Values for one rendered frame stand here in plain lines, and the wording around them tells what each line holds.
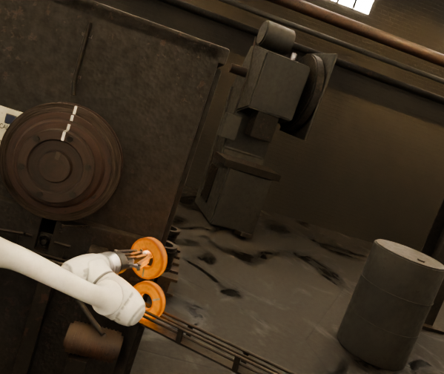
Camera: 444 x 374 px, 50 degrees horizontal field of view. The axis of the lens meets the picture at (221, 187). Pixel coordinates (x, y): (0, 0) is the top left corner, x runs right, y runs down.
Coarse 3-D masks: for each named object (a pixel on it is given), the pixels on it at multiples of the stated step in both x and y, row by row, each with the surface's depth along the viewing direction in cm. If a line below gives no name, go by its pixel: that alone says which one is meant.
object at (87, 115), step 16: (32, 112) 184; (48, 112) 185; (64, 112) 185; (80, 112) 186; (16, 128) 185; (0, 144) 186; (112, 144) 189; (0, 160) 187; (112, 160) 191; (112, 176) 192; (16, 192) 190; (112, 192) 193; (32, 208) 192; (96, 208) 194
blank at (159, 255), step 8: (136, 240) 181; (144, 240) 180; (152, 240) 178; (136, 248) 181; (144, 248) 180; (152, 248) 178; (160, 248) 177; (160, 256) 176; (152, 264) 178; (160, 264) 176; (136, 272) 182; (144, 272) 180; (152, 272) 178; (160, 272) 177
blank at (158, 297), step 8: (136, 288) 192; (144, 288) 191; (152, 288) 189; (160, 288) 191; (152, 296) 189; (160, 296) 188; (152, 304) 189; (160, 304) 188; (152, 312) 189; (160, 312) 188; (144, 320) 191
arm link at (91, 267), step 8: (80, 256) 150; (88, 256) 151; (96, 256) 153; (104, 256) 156; (64, 264) 145; (72, 264) 145; (80, 264) 145; (88, 264) 147; (96, 264) 148; (104, 264) 150; (72, 272) 143; (80, 272) 144; (88, 272) 146; (96, 272) 146; (104, 272) 147; (88, 280) 145; (96, 280) 145
